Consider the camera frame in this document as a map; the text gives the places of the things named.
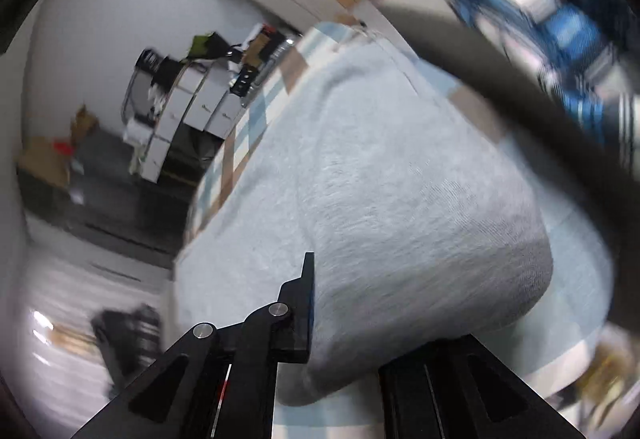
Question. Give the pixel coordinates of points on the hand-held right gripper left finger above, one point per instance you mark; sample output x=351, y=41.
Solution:
x=295, y=319

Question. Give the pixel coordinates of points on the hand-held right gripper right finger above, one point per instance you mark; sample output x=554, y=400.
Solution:
x=450, y=394

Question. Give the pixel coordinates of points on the grey sweatshirt with red print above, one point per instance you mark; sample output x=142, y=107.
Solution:
x=380, y=199

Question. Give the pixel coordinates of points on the dark clothes pile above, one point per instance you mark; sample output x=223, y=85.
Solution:
x=130, y=324

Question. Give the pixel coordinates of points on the brown blue checked blanket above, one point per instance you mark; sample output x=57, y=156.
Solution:
x=575, y=269

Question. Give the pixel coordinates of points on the white sheer curtain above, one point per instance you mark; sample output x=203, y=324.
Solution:
x=50, y=394
x=90, y=279

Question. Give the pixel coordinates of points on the white desk with drawers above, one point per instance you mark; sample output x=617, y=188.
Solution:
x=200, y=104

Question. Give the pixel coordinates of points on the black crate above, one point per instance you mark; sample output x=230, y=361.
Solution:
x=245, y=81

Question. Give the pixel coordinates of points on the white kettle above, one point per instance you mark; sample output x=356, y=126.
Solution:
x=132, y=131

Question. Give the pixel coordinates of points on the silver suitcase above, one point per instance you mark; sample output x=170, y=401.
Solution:
x=282, y=51

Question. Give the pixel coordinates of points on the small cardboard box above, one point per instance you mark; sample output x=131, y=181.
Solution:
x=261, y=48

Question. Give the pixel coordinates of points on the arched mirror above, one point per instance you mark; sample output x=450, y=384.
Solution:
x=131, y=94

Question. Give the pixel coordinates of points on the red tube pack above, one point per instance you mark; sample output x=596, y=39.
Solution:
x=63, y=148

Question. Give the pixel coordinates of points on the open cardboard box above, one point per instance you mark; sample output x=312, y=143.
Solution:
x=85, y=121

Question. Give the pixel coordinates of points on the dark green wrapped bundle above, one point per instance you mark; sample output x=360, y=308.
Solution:
x=202, y=44

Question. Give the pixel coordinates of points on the black carton box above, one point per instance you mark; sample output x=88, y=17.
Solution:
x=155, y=64

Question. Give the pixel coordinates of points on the blue checked shirt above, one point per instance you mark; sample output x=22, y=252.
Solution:
x=565, y=29

